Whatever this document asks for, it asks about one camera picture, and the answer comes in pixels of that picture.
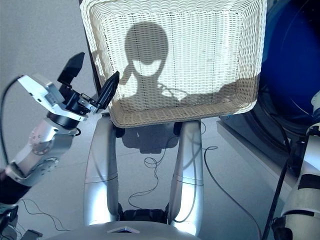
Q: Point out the pale woven laundry basket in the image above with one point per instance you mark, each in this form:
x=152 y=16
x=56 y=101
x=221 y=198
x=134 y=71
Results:
x=200 y=50

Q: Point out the white machine plinth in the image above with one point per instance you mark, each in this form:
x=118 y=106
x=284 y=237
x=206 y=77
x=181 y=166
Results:
x=250 y=150

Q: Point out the grey washing machine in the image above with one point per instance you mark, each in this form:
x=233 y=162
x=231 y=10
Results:
x=287 y=62

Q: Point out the black robot pelvis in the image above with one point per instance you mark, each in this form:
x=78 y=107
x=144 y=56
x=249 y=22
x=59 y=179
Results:
x=142 y=215

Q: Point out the silver robot torso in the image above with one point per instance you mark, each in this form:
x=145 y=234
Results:
x=87 y=232

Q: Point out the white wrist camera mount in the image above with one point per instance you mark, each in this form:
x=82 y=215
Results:
x=32 y=87

